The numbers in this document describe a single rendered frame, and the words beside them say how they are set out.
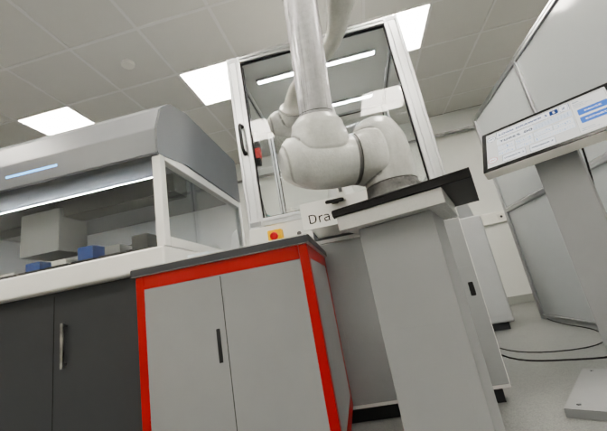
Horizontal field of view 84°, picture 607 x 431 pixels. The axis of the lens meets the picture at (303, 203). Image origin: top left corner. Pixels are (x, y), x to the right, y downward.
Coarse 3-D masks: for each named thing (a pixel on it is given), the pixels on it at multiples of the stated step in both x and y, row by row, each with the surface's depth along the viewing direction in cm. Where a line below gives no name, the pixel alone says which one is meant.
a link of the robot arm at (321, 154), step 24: (288, 0) 97; (312, 0) 97; (288, 24) 98; (312, 24) 96; (312, 48) 95; (312, 72) 95; (312, 96) 95; (312, 120) 92; (336, 120) 94; (288, 144) 93; (312, 144) 91; (336, 144) 92; (288, 168) 92; (312, 168) 91; (336, 168) 92; (360, 168) 94
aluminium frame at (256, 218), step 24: (360, 24) 192; (384, 24) 190; (288, 48) 197; (240, 72) 198; (408, 72) 181; (240, 96) 195; (408, 96) 177; (240, 120) 190; (432, 144) 170; (240, 168) 184; (432, 168) 167; (264, 216) 176; (288, 216) 173
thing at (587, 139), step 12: (576, 96) 149; (492, 132) 172; (600, 132) 128; (564, 144) 135; (576, 144) 133; (588, 144) 132; (528, 156) 143; (540, 156) 141; (552, 156) 140; (492, 168) 154; (504, 168) 150; (516, 168) 149
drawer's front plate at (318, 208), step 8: (360, 192) 135; (352, 200) 135; (360, 200) 134; (304, 208) 137; (312, 208) 137; (320, 208) 136; (328, 208) 136; (336, 208) 135; (304, 216) 136; (312, 216) 136; (304, 224) 136; (312, 224) 135; (320, 224) 135; (328, 224) 134; (336, 224) 134
